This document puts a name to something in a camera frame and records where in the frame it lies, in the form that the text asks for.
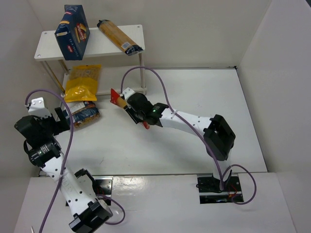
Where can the dark blue fusilli bag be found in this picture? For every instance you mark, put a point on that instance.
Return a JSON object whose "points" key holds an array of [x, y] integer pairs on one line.
{"points": [[84, 113]]}

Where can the dark-ended spaghetti bag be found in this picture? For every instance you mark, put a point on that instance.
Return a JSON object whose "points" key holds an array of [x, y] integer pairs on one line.
{"points": [[119, 38]]}

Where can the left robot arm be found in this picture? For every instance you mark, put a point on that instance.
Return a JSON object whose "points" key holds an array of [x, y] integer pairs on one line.
{"points": [[89, 213]]}

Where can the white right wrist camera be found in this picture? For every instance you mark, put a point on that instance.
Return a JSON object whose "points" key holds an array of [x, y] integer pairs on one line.
{"points": [[127, 93]]}

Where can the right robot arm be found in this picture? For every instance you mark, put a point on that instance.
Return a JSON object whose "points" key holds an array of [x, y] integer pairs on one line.
{"points": [[216, 134]]}

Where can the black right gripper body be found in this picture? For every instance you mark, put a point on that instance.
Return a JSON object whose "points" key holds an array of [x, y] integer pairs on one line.
{"points": [[131, 111]]}

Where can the white two-tier shelf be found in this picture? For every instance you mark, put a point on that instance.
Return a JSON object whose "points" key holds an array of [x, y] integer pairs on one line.
{"points": [[99, 50]]}

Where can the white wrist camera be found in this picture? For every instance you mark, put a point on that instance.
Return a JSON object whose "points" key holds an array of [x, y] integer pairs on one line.
{"points": [[37, 108], [127, 93]]}

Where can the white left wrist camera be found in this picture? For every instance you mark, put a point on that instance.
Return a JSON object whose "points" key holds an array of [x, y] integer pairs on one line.
{"points": [[37, 108]]}

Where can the blue pasta box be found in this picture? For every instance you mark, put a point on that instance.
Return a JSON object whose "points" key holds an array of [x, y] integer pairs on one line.
{"points": [[72, 33]]}

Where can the yellow pasta bag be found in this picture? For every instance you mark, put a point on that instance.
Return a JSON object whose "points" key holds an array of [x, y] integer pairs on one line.
{"points": [[82, 84]]}

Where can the aluminium table edge rail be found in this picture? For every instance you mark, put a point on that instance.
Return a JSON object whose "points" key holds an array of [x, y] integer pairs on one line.
{"points": [[44, 174]]}

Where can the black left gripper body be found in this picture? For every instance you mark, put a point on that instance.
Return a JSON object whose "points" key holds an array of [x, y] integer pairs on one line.
{"points": [[61, 120]]}

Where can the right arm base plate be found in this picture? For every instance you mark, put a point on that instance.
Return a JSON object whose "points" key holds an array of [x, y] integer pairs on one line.
{"points": [[209, 191]]}

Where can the red spaghetti bag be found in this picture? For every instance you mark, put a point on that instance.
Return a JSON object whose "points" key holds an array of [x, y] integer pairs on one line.
{"points": [[117, 100]]}

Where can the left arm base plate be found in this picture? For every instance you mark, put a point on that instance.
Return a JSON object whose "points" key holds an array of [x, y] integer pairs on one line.
{"points": [[103, 188]]}

